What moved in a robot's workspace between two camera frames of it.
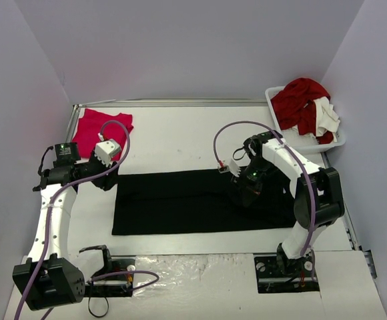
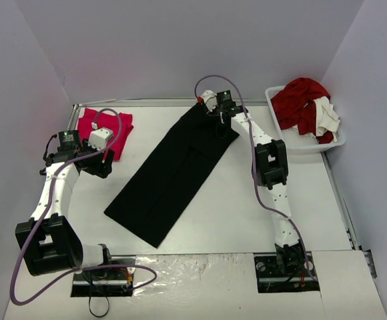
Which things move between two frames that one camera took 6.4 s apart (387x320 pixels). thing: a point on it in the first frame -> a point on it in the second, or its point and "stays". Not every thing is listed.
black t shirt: [199, 201] -> [173, 176]
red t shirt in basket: [294, 107] stays
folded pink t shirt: [108, 126] stays
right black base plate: [270, 279] stays
